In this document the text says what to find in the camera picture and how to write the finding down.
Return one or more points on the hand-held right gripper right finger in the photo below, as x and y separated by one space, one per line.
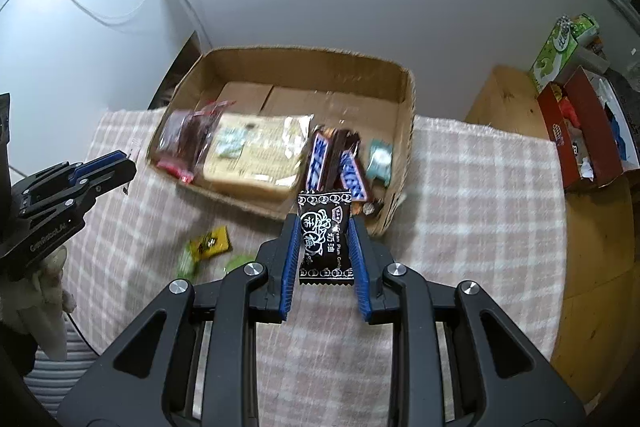
359 272

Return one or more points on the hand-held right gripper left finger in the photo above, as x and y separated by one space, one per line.
291 267

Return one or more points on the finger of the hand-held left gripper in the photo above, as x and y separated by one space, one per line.
112 179
95 164

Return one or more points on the black candy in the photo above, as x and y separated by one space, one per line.
325 232

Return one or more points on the clear bag of dark snack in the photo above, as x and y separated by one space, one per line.
185 132

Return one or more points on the brown chocolate bar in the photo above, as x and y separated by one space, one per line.
317 162
352 179

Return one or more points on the green and teal snack packet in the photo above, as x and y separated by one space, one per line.
381 162

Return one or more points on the shiny green wrapped candy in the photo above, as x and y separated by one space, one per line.
237 263

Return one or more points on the yellow wrapped candy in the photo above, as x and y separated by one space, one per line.
212 243

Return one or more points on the beige cracker packet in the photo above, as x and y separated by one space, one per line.
260 162

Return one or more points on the pink plaid cloth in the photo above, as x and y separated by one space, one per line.
475 232

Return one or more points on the grey striped cloth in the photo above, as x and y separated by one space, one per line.
60 372

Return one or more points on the red cardboard box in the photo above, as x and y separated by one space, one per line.
590 132

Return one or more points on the green tissue box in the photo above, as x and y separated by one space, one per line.
555 52

